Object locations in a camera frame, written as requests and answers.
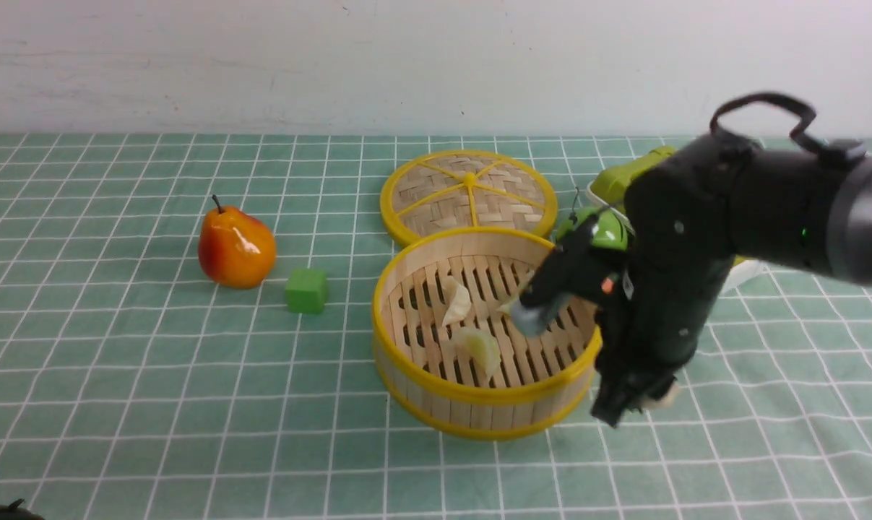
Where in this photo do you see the green apple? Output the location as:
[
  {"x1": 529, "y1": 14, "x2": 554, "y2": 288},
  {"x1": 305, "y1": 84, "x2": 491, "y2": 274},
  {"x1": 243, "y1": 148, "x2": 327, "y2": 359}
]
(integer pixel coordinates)
[{"x1": 552, "y1": 188, "x2": 633, "y2": 251}]

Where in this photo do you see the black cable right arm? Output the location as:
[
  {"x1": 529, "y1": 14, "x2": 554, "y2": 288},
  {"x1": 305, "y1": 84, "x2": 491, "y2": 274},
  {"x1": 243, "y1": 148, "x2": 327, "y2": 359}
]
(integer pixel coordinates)
[{"x1": 709, "y1": 92, "x2": 870, "y2": 163}]

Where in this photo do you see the yellowish dumpling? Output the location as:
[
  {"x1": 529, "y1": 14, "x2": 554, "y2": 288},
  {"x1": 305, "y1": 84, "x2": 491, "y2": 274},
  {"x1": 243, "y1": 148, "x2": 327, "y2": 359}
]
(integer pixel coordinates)
[{"x1": 452, "y1": 326, "x2": 501, "y2": 381}]

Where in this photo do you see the woven bamboo steamer lid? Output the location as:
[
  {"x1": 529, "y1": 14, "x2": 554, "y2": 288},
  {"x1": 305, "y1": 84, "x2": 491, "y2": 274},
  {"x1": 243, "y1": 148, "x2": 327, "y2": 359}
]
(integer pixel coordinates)
[{"x1": 379, "y1": 150, "x2": 558, "y2": 246}]

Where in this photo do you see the orange red pear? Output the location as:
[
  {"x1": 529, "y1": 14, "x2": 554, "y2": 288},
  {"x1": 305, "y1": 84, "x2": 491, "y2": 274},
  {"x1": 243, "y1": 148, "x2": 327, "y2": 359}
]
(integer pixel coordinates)
[{"x1": 197, "y1": 194, "x2": 277, "y2": 290}]

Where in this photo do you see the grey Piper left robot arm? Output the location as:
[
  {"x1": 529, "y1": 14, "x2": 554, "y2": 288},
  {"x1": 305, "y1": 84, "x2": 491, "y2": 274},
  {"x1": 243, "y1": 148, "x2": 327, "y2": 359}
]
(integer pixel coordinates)
[{"x1": 0, "y1": 499, "x2": 45, "y2": 520}]

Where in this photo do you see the green lid white lunch box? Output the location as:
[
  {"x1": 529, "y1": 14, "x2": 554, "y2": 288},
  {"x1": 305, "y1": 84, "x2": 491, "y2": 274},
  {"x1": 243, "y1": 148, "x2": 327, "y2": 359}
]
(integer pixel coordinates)
[{"x1": 585, "y1": 145, "x2": 765, "y2": 293}]

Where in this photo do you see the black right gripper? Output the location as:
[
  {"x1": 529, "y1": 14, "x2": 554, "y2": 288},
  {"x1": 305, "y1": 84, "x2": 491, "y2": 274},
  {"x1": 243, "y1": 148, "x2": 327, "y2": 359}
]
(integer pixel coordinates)
[{"x1": 590, "y1": 134, "x2": 735, "y2": 428}]

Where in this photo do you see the green cube block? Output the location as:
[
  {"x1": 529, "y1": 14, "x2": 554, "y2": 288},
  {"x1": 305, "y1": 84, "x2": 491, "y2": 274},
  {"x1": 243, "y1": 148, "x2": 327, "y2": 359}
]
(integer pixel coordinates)
[{"x1": 285, "y1": 267, "x2": 329, "y2": 315}]

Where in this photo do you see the bamboo steamer tray yellow rim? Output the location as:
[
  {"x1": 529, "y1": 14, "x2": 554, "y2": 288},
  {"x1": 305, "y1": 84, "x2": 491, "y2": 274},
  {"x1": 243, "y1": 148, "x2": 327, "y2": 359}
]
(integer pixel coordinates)
[{"x1": 371, "y1": 227, "x2": 600, "y2": 441}]

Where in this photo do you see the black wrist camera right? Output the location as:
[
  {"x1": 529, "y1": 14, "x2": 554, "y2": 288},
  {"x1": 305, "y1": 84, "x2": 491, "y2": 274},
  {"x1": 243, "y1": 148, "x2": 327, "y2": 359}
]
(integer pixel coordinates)
[{"x1": 509, "y1": 218, "x2": 628, "y2": 338}]

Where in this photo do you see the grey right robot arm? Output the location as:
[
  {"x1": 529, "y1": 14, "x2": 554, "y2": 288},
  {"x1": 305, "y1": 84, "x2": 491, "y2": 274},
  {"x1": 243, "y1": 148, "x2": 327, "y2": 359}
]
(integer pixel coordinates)
[{"x1": 591, "y1": 134, "x2": 872, "y2": 427}]

